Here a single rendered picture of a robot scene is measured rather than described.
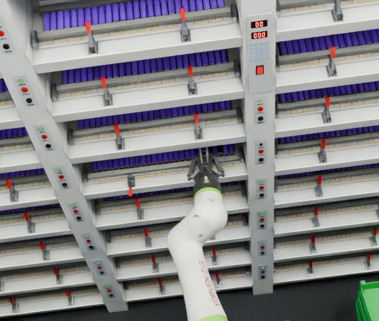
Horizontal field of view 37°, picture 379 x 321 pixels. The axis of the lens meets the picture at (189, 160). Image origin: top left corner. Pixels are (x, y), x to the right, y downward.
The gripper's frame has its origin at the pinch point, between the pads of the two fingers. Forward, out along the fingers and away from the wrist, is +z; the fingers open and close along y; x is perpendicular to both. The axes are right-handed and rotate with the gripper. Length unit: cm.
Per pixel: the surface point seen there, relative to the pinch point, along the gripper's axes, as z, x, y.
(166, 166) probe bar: -0.3, 3.5, 14.1
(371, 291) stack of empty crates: 1, 82, -66
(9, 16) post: -23, -65, 46
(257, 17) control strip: -19, -56, -19
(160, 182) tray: -3.4, 8.1, 17.0
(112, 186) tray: -3.0, 7.8, 34.6
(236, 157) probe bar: 0.2, 3.4, -11.5
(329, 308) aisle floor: 6, 98, -49
